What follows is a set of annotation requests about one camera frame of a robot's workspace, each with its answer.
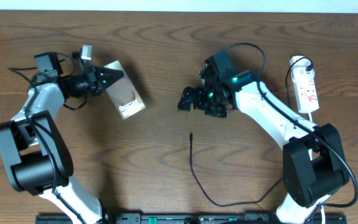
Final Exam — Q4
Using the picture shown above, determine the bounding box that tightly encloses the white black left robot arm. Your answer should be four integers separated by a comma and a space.
0, 52, 124, 223

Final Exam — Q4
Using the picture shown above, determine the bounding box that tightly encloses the white power strip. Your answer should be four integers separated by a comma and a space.
291, 67, 319, 114

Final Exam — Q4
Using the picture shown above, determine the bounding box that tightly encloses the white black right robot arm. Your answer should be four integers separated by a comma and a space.
178, 51, 356, 223

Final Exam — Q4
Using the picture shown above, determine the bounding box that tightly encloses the white USB charger adapter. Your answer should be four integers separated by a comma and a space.
290, 55, 313, 72

